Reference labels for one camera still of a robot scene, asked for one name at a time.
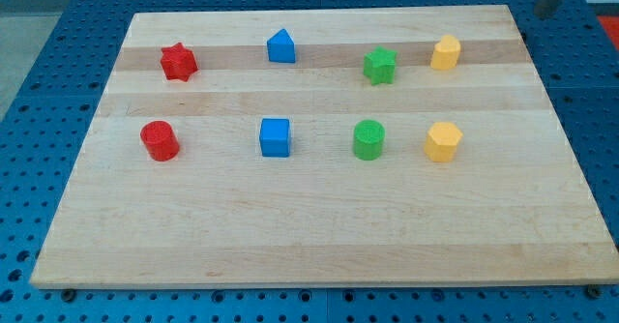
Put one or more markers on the yellow hexagon block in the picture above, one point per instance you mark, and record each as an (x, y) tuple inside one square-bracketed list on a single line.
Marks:
[(442, 141)]

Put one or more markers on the green cylinder block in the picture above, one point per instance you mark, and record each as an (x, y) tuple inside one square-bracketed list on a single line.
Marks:
[(368, 140)]

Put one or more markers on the red cylinder block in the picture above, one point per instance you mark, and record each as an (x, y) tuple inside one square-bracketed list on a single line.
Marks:
[(160, 140)]

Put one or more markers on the wooden board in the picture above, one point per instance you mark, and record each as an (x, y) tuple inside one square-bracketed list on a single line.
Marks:
[(512, 207)]

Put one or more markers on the red star block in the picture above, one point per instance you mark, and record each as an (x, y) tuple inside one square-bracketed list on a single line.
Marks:
[(178, 62)]

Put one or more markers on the blue cube block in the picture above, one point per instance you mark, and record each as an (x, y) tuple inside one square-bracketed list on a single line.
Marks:
[(274, 137)]

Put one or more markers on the green star block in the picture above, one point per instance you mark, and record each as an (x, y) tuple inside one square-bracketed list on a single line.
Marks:
[(380, 65)]

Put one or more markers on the blue triangle block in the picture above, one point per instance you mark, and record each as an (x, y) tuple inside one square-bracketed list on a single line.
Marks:
[(281, 48)]

